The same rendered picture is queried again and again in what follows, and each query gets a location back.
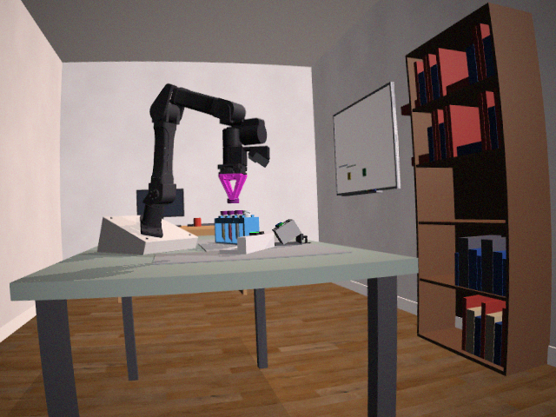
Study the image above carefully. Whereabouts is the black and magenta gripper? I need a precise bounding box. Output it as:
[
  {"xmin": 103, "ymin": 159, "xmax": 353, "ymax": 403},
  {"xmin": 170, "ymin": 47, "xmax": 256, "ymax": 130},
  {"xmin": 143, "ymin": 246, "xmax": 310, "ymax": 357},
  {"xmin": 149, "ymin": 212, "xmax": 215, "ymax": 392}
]
[{"xmin": 217, "ymin": 145, "xmax": 248, "ymax": 201}]

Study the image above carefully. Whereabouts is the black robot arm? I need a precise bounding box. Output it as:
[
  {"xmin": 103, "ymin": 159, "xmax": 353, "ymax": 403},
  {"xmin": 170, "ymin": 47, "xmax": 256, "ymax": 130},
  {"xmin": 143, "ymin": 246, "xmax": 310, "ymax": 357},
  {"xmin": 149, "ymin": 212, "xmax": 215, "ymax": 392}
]
[{"xmin": 140, "ymin": 83, "xmax": 270, "ymax": 238}]

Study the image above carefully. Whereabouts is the blue tube rack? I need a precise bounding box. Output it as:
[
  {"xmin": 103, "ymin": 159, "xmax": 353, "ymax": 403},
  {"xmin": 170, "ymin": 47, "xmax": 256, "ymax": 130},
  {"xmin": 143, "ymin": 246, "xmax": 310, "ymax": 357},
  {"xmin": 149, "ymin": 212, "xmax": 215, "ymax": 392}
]
[{"xmin": 215, "ymin": 215, "xmax": 260, "ymax": 245}]

